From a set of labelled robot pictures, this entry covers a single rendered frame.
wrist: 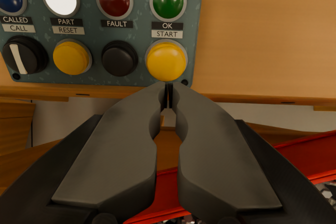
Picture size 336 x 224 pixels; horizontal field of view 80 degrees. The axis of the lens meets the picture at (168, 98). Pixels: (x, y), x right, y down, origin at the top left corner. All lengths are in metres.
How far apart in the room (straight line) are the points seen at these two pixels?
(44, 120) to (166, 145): 1.03
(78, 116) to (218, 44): 1.04
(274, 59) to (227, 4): 0.07
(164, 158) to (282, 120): 1.02
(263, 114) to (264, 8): 1.01
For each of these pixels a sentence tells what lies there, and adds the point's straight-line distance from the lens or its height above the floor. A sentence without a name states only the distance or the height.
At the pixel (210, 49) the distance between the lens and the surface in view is 0.19.
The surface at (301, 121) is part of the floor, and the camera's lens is 1.30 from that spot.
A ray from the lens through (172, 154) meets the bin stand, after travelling 0.29.
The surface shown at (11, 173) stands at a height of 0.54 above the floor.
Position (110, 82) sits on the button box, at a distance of 0.17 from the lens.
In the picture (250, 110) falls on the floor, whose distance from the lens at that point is 1.17.
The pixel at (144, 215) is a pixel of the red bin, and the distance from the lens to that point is 0.18.
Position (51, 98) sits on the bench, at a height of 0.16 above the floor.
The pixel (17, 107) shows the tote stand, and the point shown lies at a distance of 1.18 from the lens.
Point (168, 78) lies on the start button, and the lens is 0.15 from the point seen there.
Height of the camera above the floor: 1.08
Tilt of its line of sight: 87 degrees down
